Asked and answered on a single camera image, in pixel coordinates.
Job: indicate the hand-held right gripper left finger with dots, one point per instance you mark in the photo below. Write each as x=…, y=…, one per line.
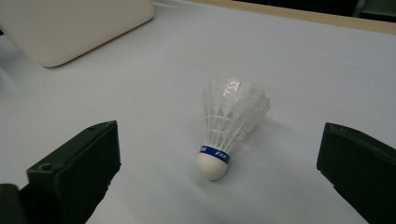
x=77, y=168

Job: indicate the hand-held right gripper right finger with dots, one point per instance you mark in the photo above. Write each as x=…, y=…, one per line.
x=361, y=168

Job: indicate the white feather shuttlecock blue band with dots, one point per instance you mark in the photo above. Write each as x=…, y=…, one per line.
x=214, y=165

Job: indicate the white plastic storage box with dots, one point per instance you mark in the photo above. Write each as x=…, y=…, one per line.
x=62, y=31

